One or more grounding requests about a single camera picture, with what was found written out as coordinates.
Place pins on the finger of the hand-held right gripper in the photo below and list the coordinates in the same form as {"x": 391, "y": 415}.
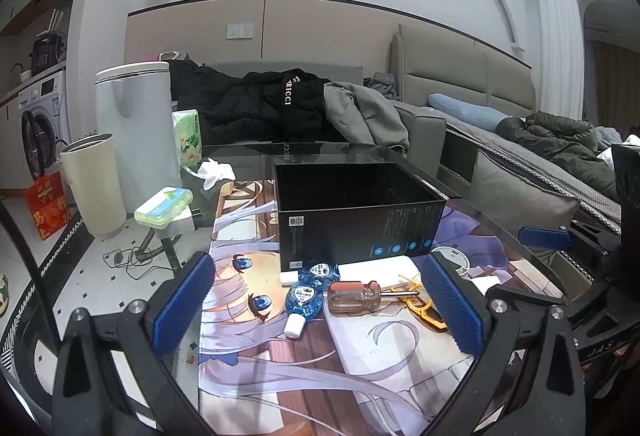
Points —
{"x": 545, "y": 237}
{"x": 525, "y": 298}

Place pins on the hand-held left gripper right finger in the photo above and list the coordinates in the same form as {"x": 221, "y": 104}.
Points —
{"x": 452, "y": 303}

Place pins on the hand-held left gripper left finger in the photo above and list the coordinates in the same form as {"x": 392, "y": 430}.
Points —
{"x": 182, "y": 301}

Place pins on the yellow plastic tool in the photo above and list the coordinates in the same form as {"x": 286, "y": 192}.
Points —
{"x": 429, "y": 318}

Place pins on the white power bank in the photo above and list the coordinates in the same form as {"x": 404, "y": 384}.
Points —
{"x": 380, "y": 268}

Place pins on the white charger block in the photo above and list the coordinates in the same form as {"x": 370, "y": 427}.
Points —
{"x": 289, "y": 278}

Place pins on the blue round bottle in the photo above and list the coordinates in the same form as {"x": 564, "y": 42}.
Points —
{"x": 320, "y": 273}
{"x": 302, "y": 298}

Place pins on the black cardboard box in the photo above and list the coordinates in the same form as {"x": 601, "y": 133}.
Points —
{"x": 350, "y": 226}

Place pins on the grey cushion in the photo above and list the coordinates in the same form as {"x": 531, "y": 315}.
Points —
{"x": 520, "y": 211}

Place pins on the white round disc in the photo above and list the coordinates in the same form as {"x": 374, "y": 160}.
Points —
{"x": 450, "y": 256}

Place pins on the metal table leg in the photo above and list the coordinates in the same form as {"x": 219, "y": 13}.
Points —
{"x": 167, "y": 246}

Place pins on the green lidded container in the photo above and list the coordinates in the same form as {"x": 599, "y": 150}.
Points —
{"x": 162, "y": 208}

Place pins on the striped grey bed blanket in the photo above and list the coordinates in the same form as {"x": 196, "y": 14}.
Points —
{"x": 500, "y": 150}

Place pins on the crumpled white tissue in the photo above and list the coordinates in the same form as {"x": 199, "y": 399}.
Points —
{"x": 215, "y": 170}

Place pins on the cream waste bin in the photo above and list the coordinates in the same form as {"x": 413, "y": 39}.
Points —
{"x": 97, "y": 191}

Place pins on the printed desk mat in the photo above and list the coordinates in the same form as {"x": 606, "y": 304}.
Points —
{"x": 310, "y": 366}

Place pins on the blue pillow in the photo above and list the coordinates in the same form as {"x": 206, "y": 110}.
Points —
{"x": 465, "y": 108}

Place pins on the red gift bag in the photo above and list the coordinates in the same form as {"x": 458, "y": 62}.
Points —
{"x": 47, "y": 208}

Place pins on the green tissue pack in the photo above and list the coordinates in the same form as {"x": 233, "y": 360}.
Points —
{"x": 187, "y": 135}

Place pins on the tall white bin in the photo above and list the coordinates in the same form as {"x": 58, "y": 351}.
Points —
{"x": 135, "y": 125}

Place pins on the beige bed headboard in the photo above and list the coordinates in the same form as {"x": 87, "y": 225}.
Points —
{"x": 460, "y": 70}

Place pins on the white curtain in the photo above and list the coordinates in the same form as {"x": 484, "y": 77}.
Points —
{"x": 557, "y": 40}

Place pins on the black puffer jacket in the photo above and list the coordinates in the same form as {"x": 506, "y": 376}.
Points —
{"x": 240, "y": 105}

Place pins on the grey coat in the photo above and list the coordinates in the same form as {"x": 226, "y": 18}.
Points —
{"x": 365, "y": 115}

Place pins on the grey clothes pile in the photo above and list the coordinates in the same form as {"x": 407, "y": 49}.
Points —
{"x": 382, "y": 85}

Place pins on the white washing machine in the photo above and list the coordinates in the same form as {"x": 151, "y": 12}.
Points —
{"x": 47, "y": 115}

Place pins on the white router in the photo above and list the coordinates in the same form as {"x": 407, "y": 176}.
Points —
{"x": 56, "y": 23}

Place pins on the wall switch plate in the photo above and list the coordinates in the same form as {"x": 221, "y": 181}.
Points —
{"x": 240, "y": 30}

